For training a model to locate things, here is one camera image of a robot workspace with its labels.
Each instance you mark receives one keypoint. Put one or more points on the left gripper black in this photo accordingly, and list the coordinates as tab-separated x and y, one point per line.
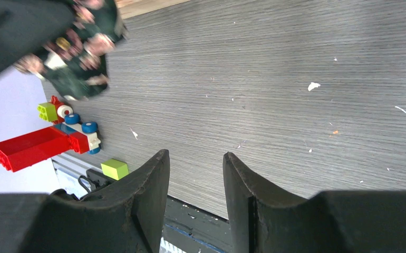
26	25

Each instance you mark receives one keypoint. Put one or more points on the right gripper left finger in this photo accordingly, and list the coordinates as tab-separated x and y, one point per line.
125	216

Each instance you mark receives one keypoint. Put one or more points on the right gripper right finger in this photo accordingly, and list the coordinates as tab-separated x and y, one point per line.
267	218

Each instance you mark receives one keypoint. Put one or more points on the pink floral black tie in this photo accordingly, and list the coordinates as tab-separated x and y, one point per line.
75	62

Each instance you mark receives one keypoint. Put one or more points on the green block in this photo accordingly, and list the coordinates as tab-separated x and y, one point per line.
115	169

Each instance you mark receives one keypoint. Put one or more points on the red toy truck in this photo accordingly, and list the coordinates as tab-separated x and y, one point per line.
66	133

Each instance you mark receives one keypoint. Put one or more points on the wooden compartment tray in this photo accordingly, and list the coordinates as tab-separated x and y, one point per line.
131	8

